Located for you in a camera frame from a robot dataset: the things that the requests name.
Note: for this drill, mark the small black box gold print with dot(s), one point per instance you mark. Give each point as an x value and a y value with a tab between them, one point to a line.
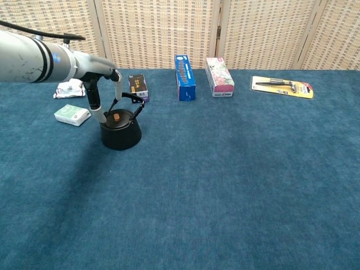
138	87

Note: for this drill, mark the white crinkled foil packet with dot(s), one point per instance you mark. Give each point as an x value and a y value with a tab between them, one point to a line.
70	91

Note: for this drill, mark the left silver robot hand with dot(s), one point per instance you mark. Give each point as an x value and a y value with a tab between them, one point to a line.
92	66

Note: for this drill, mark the yellow razor blister pack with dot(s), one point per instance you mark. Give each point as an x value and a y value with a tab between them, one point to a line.
281	85

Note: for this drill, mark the pale green tissue pack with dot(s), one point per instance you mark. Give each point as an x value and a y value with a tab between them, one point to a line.
70	114

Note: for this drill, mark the floral pink white box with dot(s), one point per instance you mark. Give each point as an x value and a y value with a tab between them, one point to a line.
220	76

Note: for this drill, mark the black cast iron teapot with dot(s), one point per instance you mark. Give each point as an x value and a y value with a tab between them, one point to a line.
121	140

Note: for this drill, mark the black teapot lid orange knob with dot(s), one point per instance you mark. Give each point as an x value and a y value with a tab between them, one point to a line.
123	119

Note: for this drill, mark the long blue box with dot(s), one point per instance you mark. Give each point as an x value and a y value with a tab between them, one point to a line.
185	76

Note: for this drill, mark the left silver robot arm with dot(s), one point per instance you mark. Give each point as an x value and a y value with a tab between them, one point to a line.
22	59

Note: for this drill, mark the blue table cloth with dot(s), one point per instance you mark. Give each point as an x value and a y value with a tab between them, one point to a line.
211	182

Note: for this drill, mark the metal screen hinge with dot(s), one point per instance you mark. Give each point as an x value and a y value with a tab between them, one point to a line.
219	31

